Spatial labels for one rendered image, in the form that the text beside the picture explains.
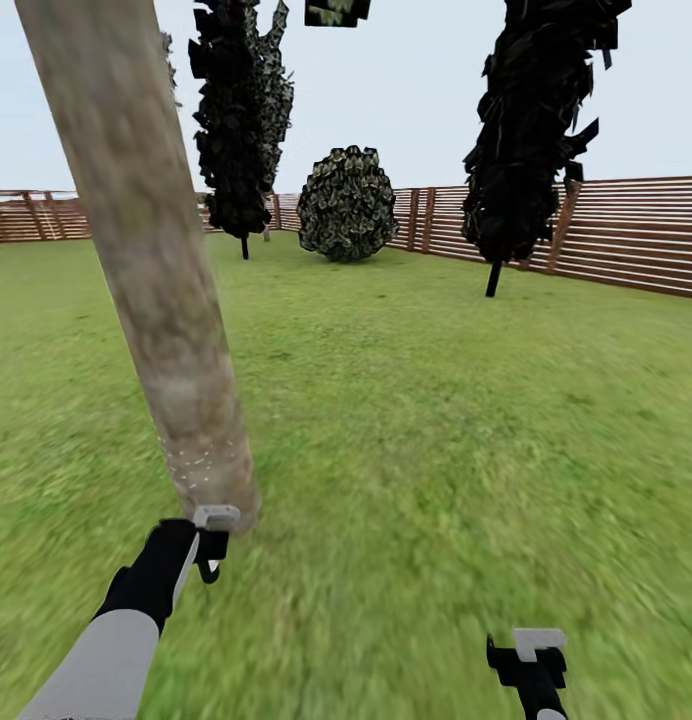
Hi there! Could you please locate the pesticide atomizer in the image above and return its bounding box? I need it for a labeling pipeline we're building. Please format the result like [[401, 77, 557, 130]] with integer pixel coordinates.
[[198, 560, 221, 585]]

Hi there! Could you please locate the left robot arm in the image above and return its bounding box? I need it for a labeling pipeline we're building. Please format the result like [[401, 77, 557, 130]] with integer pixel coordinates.
[[14, 505, 239, 720]]

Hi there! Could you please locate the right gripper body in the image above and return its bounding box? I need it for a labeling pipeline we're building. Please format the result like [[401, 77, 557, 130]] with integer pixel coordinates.
[[494, 648, 565, 695]]

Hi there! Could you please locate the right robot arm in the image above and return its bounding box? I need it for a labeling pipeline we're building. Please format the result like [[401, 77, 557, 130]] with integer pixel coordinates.
[[485, 628, 569, 720]]

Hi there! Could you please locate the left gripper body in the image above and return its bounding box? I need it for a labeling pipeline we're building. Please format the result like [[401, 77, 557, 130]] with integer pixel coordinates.
[[194, 529, 230, 564]]

